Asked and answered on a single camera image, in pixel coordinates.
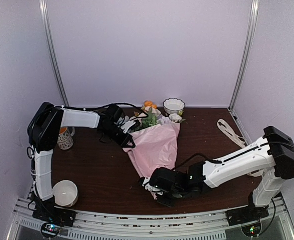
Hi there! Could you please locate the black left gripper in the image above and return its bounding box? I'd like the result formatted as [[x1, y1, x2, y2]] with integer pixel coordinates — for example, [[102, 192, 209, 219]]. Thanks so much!
[[101, 124, 136, 148]]

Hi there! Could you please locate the purple tissue paper sheet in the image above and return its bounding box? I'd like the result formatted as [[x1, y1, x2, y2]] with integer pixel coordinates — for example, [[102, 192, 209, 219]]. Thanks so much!
[[123, 122, 182, 201]]

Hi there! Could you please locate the pink flower bunch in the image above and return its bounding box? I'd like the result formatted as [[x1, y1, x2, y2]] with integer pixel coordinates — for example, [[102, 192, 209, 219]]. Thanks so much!
[[135, 104, 162, 131]]

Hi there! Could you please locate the orange flower stem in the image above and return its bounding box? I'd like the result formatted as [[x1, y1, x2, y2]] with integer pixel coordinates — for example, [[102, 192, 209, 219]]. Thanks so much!
[[143, 100, 158, 109]]

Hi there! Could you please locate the white purple flower bunch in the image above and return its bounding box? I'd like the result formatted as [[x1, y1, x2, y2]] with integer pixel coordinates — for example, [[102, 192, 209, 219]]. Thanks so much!
[[157, 113, 185, 125]]

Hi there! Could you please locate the cream ribbon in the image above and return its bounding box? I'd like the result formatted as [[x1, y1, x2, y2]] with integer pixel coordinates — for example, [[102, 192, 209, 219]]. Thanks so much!
[[217, 119, 264, 178]]

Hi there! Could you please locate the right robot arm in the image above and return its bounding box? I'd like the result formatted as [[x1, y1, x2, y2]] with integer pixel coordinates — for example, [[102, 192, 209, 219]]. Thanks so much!
[[141, 126, 294, 221]]

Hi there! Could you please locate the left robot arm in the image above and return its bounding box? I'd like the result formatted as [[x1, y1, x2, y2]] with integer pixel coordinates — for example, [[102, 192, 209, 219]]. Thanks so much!
[[27, 102, 137, 222]]

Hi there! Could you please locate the patterned mug yellow inside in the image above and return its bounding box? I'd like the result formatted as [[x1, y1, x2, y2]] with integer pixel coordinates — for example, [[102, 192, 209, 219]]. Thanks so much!
[[57, 127, 75, 151]]

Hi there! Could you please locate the white scalloped bowl black rim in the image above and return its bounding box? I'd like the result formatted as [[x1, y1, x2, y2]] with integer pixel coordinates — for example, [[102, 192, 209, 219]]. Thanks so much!
[[163, 98, 186, 116]]

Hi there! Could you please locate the plain white round bowl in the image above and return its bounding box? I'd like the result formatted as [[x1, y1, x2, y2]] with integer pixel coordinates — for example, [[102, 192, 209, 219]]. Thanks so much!
[[52, 180, 79, 208]]

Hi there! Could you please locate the right round circuit board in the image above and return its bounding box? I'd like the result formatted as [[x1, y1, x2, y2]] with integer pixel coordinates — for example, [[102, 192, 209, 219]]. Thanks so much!
[[241, 223, 262, 238]]

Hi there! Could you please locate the round circuit board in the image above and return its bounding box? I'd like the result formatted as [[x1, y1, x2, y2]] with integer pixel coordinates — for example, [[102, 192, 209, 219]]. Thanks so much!
[[241, 223, 262, 238], [40, 222, 62, 238]]

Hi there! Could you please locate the left round circuit board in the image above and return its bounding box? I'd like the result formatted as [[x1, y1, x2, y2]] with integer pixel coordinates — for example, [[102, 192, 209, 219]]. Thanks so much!
[[40, 222, 62, 238]]

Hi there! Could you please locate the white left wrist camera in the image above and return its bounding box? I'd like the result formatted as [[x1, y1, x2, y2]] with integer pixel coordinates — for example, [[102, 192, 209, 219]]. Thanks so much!
[[119, 118, 141, 134]]

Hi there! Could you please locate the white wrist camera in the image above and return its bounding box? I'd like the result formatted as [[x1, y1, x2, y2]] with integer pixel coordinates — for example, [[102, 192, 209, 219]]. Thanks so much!
[[119, 118, 141, 134], [139, 177, 164, 198]]

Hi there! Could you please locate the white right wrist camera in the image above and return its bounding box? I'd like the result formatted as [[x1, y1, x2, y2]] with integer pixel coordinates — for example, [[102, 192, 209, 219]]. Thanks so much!
[[139, 177, 164, 198]]

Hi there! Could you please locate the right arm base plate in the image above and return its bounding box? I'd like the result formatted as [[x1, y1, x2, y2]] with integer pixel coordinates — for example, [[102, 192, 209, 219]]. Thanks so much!
[[226, 206, 269, 226]]

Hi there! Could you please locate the aluminium front rail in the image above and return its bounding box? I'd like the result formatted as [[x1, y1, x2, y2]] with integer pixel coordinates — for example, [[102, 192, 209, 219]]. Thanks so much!
[[11, 197, 293, 240]]

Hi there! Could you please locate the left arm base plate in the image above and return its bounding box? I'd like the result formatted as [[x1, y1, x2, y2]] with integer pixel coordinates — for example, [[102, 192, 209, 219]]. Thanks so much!
[[32, 206, 77, 227]]

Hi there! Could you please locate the aluminium left corner post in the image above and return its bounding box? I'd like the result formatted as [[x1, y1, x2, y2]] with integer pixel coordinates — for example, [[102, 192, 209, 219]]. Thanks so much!
[[39, 0, 70, 107]]

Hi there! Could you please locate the aluminium corner post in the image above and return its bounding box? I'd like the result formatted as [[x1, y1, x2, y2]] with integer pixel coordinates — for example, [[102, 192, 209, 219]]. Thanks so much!
[[39, 0, 70, 107], [228, 0, 260, 112]]

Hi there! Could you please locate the aluminium right corner post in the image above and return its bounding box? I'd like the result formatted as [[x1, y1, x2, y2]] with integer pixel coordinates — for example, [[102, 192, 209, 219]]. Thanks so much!
[[228, 0, 260, 112]]

